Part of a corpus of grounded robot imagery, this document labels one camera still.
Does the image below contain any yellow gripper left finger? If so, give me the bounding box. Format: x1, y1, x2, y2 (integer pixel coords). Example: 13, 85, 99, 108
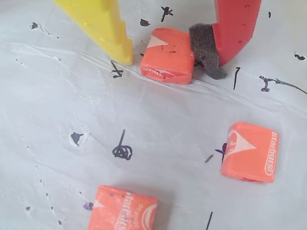
52, 0, 134, 66

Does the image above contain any gripper red right finger foam pad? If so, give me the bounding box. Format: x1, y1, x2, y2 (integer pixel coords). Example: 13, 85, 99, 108
189, 0, 261, 80

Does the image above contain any orange starburst candy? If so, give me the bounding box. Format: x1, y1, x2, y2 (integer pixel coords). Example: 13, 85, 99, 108
220, 121, 281, 184
140, 27, 195, 85
87, 184, 158, 230

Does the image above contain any white plastic table cover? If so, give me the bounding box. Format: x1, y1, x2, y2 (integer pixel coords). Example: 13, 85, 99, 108
0, 0, 307, 230

